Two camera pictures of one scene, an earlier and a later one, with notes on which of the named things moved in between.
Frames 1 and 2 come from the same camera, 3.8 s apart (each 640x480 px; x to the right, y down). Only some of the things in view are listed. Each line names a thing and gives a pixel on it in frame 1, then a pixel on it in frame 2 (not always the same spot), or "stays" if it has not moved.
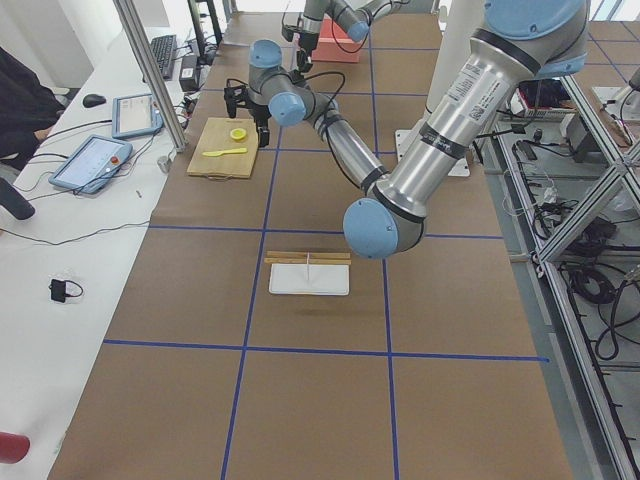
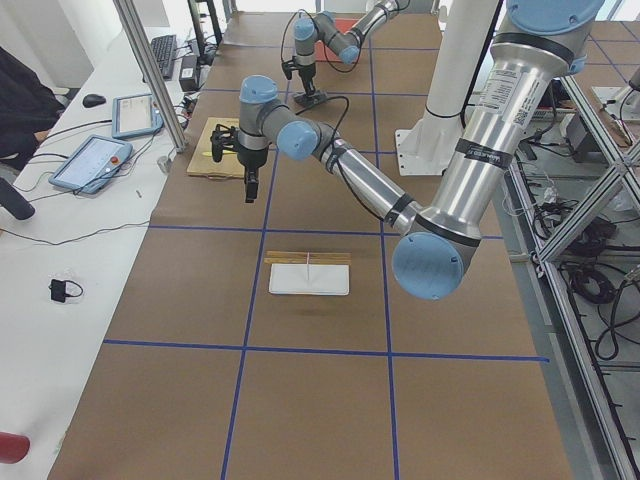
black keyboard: x=165 y=49 stays
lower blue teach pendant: x=91 y=164 stays
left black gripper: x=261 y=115 to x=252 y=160
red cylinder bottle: x=13 y=447 stays
